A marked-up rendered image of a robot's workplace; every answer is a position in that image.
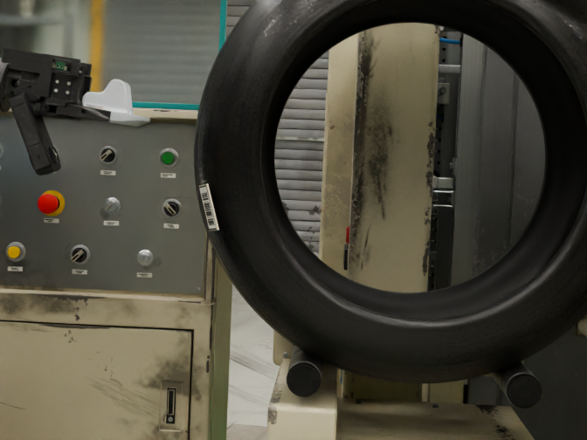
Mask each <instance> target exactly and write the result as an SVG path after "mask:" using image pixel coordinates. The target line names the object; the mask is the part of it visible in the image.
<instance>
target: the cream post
mask: <svg viewBox="0 0 587 440"><path fill-rule="evenodd" d="M439 38H440V26H439V25H435V24H421V23H400V24H387V25H382V26H378V27H375V28H372V29H369V30H366V31H362V32H360V33H358V46H357V61H356V98H355V124H354V143H353V161H352V177H351V194H350V213H349V250H348V270H347V278H350V279H352V280H354V281H355V282H357V283H360V284H363V285H366V286H369V287H373V288H376V289H380V290H385V291H390V292H427V283H428V265H429V248H430V230H431V213H432V178H433V161H434V142H435V125H436V107H437V90H438V72H439ZM422 388H423V384H419V383H402V382H386V381H381V380H376V379H372V378H368V377H364V376H361V375H357V374H353V373H350V372H348V371H345V370H342V397H344V398H361V399H378V400H395V401H413V402H422Z"/></svg>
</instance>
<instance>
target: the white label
mask: <svg viewBox="0 0 587 440"><path fill-rule="evenodd" d="M198 187H199V191H200V195H201V198H202V202H203V206H204V213H205V216H206V220H207V224H208V228H209V231H211V230H219V228H218V221H217V218H216V214H215V210H214V206H213V202H212V199H211V192H210V188H209V184H208V183H207V184H205V185H201V186H198Z"/></svg>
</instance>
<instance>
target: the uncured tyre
mask: <svg viewBox="0 0 587 440"><path fill-rule="evenodd" d="M400 23H421V24H435V25H439V26H443V27H446V28H450V29H453V30H455V31H459V32H462V33H464V34H466V35H467V36H470V37H472V38H474V39H476V40H478V41H480V42H481V43H482V44H484V45H486V46H487V47H489V48H490V49H491V50H493V51H494V52H495V53H497V54H498V55H499V56H500V57H501V58H502V59H504V60H505V61H506V62H507V63H508V64H509V66H510V67H511V68H512V69H513V70H514V71H515V73H516V74H517V75H518V77H519V78H520V79H521V81H522V83H523V84H524V86H525V87H526V88H527V90H528V92H529V94H530V96H531V98H532V100H533V101H534V104H535V107H536V110H537V112H538V115H539V118H540V121H541V124H542V131H543V137H544V145H545V169H544V177H543V182H542V189H541V193H540V196H539V199H538V202H537V204H536V206H535V210H534V212H533V214H532V216H531V218H530V219H529V221H528V224H527V226H526V227H525V229H524V231H523V232H522V234H521V235H520V236H519V237H518V239H517V240H516V241H515V242H514V244H513V245H512V246H511V247H510V248H509V249H508V251H507V252H506V253H505V254H504V255H502V256H501V257H500V258H499V259H498V260H497V261H496V262H494V263H493V264H492V265H490V266H489V267H488V268H486V269H485V270H484V271H482V272H480V273H479V274H477V275H475V276H473V277H471V278H469V279H467V280H465V281H463V282H460V283H458V284H456V285H452V286H448V287H446V288H442V289H438V290H434V291H429V292H390V291H385V290H380V289H376V288H373V287H369V286H366V285H363V284H360V283H357V282H355V281H354V280H352V279H350V278H347V277H345V276H343V275H341V274H340V273H339V272H337V271H335V270H334V269H332V268H331V267H329V266H328V265H326V264H325V263H324V262H323V261H322V260H320V259H319V258H318V257H317V256H316V255H315V254H314V253H313V252H312V251H311V250H310V249H309V248H308V247H307V245H306V244H305V243H304V242H303V240H302V239H301V238H300V236H299V235H298V233H297V232H296V230H295V229H294V227H293V225H292V224H291V222H290V220H289V218H288V216H287V213H286V211H285V209H284V206H283V204H282V201H281V199H280V193H279V190H278V185H277V181H276V175H275V163H274V154H275V142H276V136H277V132H278V127H279V124H280V118H281V115H282V113H283V111H284V108H285V106H286V103H287V101H288V99H289V97H290V95H291V93H292V91H293V89H294V88H295V87H296V85H297V83H298V82H299V81H300V79H301V77H302V76H303V75H304V74H305V72H306V71H307V70H308V69H309V67H310V66H311V65H312V64H313V63H314V62H315V61H316V60H317V59H318V58H320V57H321V56H322V55H323V54H324V53H325V52H327V51H328V50H330V49H331V48H332V47H334V46H335V45H337V44H339V43H341V42H342V41H343V40H345V39H347V38H349V37H352V36H354V35H356V34H357V33H360V32H362V31H366V30H369V29H372V28H375V27H378V26H382V25H387V24H400ZM194 171H195V181H196V188H197V199H198V203H199V207H200V210H201V214H202V218H203V221H204V226H205V229H206V231H207V234H208V237H209V239H210V241H211V245H212V247H213V249H214V251H215V253H216V255H217V257H218V260H219V262H220V264H221V265H222V266H223V268H224V271H225V272H226V274H227V276H228V277H229V279H230V280H231V282H232V283H233V284H234V286H235V287H236V289H237V290H238V292H239V293H240V294H241V296H242V297H243V298H244V299H245V301H246V302H247V303H248V304H249V306H250V307H251V308H252V309H253V310H254V311H255V312H256V313H257V315H258V316H259V317H260V318H261V319H262V320H264V321H265V322H266V323H267V324H268V325H269V326H270V327H271V328H272V329H274V330H275V331H276V332H277V333H279V334H280V335H281V336H282V337H284V338H285V339H287V340H288V341H290V342H291V343H293V344H294V345H295V346H296V347H298V348H300V349H301V350H303V351H305V352H306V353H308V354H310V355H312V356H313V357H315V358H317V359H319V360H321V361H324V362H326V363H327V364H330V365H332V366H334V367H337V368H340V369H343V370H345V371H348V372H350V373H353V374H357V375H359V374H361V375H367V376H370V377H375V378H379V379H384V380H389V381H390V382H402V383H419V384H423V383H442V382H456V381H462V380H466V379H471V378H474V377H478V376H482V375H487V374H490V373H493V372H496V371H498V370H501V369H503V368H507V367H510V366H512V365H514V364H516V363H518V362H520V361H523V360H525V359H527V358H528V357H530V356H532V355H534V354H536V353H538V352H540V351H541V350H543V349H544V348H545V347H547V346H549V345H550V344H552V343H553V342H555V341H556V340H558V339H559V338H560V337H562V336H563V335H564V334H566V333H567V332H568V331H569V330H570V329H571V328H572V327H573V326H575V325H576V324H577V323H578V322H579V321H580V320H581V319H582V318H583V317H584V316H585V315H586V314H587V0H255V1H254V2H253V4H252V5H251V6H250V7H249V8H248V9H247V11H246V12H245V13H244V15H243V16H242V17H241V18H240V19H239V21H238V22H237V23H236V25H235V26H234V28H233V29H232V31H231V33H230V34H229V36H228V37H227V39H226V40H225V42H224V44H223V46H222V48H221V50H220V51H219V53H218V55H217V57H216V60H215V62H214V64H213V66H212V68H211V72H210V74H209V77H208V79H207V81H206V84H205V87H204V92H203V95H202V99H201V102H200V106H199V110H198V115H197V124H196V132H195V142H194ZM207 183H208V184H209V188H210V192H211V199H212V202H213V206H214V210H215V214H216V218H217V221H218V228H219V230H211V231H209V228H208V224H207V220H206V216H205V213H204V206H203V202H202V198H201V195H200V191H199V187H198V186H201V185H205V184H207Z"/></svg>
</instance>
